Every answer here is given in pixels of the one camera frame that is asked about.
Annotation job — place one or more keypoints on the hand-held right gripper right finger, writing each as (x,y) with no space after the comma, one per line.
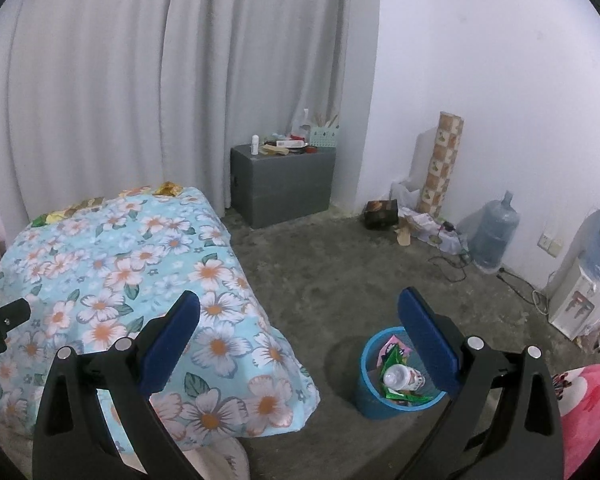
(427,342)

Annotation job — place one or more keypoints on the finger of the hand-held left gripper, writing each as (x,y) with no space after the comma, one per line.
(10,314)

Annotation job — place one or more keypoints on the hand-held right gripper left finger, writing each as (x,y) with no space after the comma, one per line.
(172,342)

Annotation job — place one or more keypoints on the green snack bag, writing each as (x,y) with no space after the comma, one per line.
(392,356)

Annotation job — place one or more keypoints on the white bottle strawberry label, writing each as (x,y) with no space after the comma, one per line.
(405,377)

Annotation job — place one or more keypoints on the blue waste bin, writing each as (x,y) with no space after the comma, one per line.
(375,400)

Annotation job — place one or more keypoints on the pink white wrapper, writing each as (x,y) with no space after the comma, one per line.
(395,344)

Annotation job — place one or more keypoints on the blue floral tablecloth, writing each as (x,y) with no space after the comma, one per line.
(130,270)

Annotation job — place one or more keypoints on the green candy wrapper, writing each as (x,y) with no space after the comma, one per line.
(41,219)

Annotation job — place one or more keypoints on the yellow candy wrapper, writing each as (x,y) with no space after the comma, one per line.
(59,215)

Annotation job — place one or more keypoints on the cardboard scraps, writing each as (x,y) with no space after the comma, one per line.
(406,232)

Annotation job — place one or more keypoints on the blue water jug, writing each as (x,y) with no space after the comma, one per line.
(495,235)

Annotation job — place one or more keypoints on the brown box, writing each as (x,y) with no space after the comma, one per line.
(381,214)

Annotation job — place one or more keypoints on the white plastic bag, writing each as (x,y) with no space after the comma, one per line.
(405,195)

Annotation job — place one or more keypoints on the white water dispenser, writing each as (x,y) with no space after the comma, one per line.
(575,305)

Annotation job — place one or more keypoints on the gold wrapper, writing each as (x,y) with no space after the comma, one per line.
(167,189)

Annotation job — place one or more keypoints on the patterned paper roll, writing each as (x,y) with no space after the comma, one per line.
(442,165)

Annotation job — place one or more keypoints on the pink floral blanket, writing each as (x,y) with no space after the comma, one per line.
(592,410)

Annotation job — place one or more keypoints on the grey cabinet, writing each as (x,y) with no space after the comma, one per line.
(280,185)

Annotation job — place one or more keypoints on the small white bottle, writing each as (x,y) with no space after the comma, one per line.
(256,144)

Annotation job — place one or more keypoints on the red items on cabinet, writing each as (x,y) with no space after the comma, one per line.
(290,144)

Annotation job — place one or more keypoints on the green white paper container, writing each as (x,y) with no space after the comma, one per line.
(324,136)

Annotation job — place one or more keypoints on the white curtain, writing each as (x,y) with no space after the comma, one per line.
(130,85)

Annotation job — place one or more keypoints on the wall socket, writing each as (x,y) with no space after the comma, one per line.
(551,245)

